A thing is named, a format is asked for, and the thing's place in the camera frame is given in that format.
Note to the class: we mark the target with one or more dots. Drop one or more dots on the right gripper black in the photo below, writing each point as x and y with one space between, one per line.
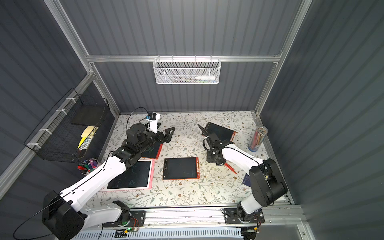
210 140

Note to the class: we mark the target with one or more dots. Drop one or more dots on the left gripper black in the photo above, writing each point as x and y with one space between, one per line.
160 136

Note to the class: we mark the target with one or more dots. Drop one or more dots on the red tablet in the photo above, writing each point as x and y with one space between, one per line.
153 152
221 132
181 168

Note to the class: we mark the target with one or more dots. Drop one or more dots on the pink white writing tablet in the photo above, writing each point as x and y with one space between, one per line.
138 177

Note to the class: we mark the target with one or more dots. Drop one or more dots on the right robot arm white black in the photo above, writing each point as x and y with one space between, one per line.
266 179

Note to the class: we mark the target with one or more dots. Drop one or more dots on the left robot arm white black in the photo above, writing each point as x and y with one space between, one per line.
64 213

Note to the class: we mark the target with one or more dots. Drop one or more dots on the dark blue book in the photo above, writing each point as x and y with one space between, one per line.
247 180

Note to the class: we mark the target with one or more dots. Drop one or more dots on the clear tube of colour pencils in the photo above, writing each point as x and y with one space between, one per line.
257 139

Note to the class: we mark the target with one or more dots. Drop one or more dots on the white marker in basket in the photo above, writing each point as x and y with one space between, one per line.
208 79

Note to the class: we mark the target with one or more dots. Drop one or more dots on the yellow sticky notes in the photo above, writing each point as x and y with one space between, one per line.
85 135

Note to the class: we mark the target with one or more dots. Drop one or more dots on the black notebook in basket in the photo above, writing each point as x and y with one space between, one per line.
88 116

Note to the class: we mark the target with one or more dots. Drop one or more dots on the pink cup of markers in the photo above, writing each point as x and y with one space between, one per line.
88 166

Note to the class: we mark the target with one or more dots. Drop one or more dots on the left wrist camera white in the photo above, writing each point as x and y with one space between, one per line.
153 119

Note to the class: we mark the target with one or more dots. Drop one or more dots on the white wire mesh basket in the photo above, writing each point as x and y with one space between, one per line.
181 70

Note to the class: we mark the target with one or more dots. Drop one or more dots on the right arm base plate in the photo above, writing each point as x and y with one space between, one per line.
236 215

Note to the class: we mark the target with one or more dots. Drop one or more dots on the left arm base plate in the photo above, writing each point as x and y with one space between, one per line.
128 220

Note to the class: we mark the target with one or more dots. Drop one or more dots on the black wire wall basket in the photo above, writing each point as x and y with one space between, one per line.
57 139

